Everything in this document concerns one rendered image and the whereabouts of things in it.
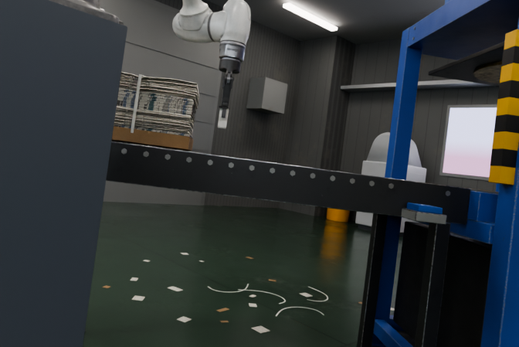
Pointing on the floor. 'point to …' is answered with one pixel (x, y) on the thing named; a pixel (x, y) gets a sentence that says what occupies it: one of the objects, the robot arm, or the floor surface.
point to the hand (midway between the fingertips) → (222, 118)
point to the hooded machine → (378, 164)
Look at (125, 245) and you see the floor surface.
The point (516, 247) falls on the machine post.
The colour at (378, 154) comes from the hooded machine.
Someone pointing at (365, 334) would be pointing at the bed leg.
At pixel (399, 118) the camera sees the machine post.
